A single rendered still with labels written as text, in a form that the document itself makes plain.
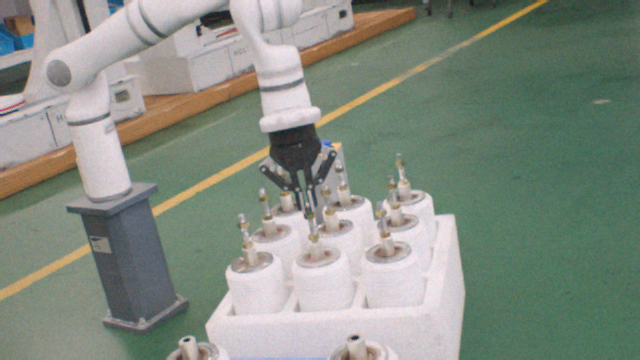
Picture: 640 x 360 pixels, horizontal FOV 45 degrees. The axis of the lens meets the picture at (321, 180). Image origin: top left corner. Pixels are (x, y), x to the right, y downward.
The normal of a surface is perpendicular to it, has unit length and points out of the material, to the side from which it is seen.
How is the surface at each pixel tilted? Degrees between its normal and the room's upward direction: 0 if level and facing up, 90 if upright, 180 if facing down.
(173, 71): 90
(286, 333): 90
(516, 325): 0
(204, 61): 90
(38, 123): 90
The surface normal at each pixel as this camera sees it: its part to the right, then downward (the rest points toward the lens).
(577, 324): -0.18, -0.93
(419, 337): -0.22, 0.35
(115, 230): 0.15, 0.29
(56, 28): 0.80, 0.04
